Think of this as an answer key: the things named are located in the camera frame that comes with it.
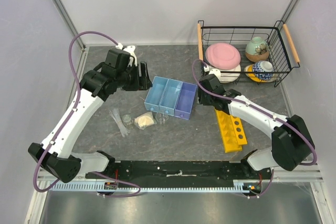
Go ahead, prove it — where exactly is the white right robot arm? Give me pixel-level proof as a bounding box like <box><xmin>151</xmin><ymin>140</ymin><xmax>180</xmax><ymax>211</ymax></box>
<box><xmin>197</xmin><ymin>74</ymin><xmax>317</xmax><ymax>179</ymax></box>

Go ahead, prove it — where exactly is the bag of beige powder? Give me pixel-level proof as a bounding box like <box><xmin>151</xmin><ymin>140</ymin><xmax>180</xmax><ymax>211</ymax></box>
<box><xmin>134</xmin><ymin>111</ymin><xmax>156</xmax><ymax>130</ymax></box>

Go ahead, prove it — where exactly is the green brown ceramic bowl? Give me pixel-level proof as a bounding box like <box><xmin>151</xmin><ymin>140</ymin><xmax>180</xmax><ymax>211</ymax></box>
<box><xmin>245</xmin><ymin>37</ymin><xmax>269</xmax><ymax>62</ymax></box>

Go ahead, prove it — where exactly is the yellow test tube rack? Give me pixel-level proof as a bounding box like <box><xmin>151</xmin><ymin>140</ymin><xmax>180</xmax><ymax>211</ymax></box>
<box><xmin>215</xmin><ymin>110</ymin><xmax>248</xmax><ymax>153</ymax></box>

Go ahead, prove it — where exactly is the black wire basket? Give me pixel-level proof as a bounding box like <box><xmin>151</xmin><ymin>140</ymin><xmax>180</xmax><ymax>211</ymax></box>
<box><xmin>197</xmin><ymin>20</ymin><xmax>300</xmax><ymax>86</ymax></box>

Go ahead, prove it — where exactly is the blue three-compartment drawer box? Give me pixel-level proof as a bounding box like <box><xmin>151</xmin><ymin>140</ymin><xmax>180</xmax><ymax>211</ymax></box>
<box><xmin>144</xmin><ymin>76</ymin><xmax>197</xmax><ymax>120</ymax></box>

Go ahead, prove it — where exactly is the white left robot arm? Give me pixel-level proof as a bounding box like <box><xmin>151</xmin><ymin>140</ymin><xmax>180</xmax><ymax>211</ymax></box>
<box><xmin>28</xmin><ymin>46</ymin><xmax>152</xmax><ymax>183</ymax></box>

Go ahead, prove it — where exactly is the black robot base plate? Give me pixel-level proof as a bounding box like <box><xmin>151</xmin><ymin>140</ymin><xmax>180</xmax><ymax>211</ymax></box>
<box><xmin>85</xmin><ymin>151</ymin><xmax>274</xmax><ymax>189</ymax></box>

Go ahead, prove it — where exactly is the pink plate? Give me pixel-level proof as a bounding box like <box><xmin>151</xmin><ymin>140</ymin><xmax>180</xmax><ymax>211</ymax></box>
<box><xmin>205</xmin><ymin>42</ymin><xmax>241</xmax><ymax>70</ymax></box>

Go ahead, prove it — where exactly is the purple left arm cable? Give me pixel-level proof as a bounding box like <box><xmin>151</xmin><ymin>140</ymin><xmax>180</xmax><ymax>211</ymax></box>
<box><xmin>33</xmin><ymin>31</ymin><xmax>141</xmax><ymax>199</ymax></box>

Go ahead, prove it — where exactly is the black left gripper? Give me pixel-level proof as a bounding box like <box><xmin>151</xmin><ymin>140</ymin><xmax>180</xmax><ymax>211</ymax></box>
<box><xmin>117</xmin><ymin>62</ymin><xmax>153</xmax><ymax>91</ymax></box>

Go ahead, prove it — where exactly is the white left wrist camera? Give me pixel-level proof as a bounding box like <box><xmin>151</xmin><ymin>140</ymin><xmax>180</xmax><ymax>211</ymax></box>
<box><xmin>115</xmin><ymin>43</ymin><xmax>138</xmax><ymax>67</ymax></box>

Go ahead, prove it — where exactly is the small clear glass vial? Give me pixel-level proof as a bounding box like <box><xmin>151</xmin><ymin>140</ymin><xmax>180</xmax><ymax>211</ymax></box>
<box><xmin>122</xmin><ymin>114</ymin><xmax>133</xmax><ymax>130</ymax></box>

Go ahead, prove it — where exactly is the clear plastic dropper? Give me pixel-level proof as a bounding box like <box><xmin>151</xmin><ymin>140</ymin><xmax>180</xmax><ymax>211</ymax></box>
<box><xmin>109</xmin><ymin>108</ymin><xmax>130</xmax><ymax>137</ymax></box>

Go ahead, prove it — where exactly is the clear glass beaker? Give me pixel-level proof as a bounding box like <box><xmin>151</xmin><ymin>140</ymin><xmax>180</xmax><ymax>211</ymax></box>
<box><xmin>155</xmin><ymin>112</ymin><xmax>169</xmax><ymax>125</ymax></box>

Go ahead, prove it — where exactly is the blue white patterned bowl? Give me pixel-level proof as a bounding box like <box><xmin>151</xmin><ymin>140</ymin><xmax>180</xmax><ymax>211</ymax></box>
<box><xmin>252</xmin><ymin>60</ymin><xmax>274</xmax><ymax>80</ymax></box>

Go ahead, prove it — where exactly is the white slotted cable duct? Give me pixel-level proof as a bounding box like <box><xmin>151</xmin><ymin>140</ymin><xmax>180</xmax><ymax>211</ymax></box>
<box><xmin>51</xmin><ymin>180</ymin><xmax>249</xmax><ymax>193</ymax></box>

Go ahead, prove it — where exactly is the white plate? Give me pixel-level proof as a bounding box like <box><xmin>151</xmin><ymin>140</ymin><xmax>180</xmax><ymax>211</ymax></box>
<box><xmin>218</xmin><ymin>65</ymin><xmax>242</xmax><ymax>83</ymax></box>

